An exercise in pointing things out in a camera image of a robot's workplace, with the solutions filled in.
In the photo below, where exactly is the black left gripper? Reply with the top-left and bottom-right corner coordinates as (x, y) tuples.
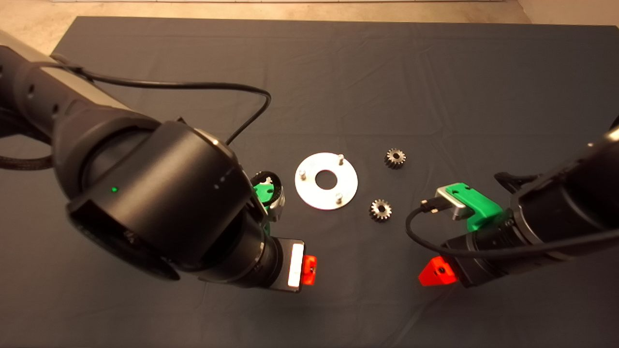
(267, 236), (318, 293)

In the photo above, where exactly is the black braided hose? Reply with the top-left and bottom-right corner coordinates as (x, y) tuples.
(0, 153), (55, 171)

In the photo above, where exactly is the green left camera mount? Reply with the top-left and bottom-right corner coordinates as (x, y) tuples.
(251, 176), (274, 204)

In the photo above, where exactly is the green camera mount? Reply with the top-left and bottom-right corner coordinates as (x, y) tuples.
(251, 176), (274, 204)
(445, 182), (504, 231)

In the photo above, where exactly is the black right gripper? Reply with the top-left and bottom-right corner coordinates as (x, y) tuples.
(418, 223), (521, 289)

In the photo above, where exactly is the green right camera mount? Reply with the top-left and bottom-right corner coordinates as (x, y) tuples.
(445, 182), (504, 231)

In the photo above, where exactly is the silver left camera box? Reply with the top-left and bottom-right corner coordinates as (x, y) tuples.
(267, 191), (286, 223)

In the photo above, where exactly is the silver right camera box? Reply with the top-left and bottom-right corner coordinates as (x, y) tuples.
(435, 188), (472, 221)

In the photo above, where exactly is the silver camera box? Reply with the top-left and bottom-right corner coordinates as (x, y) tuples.
(267, 191), (286, 223)
(435, 188), (472, 221)

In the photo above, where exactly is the dark table cloth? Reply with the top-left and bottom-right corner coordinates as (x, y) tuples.
(0, 16), (619, 348)

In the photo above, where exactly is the round metal carrier plate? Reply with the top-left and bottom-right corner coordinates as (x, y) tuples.
(295, 152), (359, 211)

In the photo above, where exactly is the black left camera cable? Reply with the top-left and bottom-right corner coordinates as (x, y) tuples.
(48, 53), (282, 195)

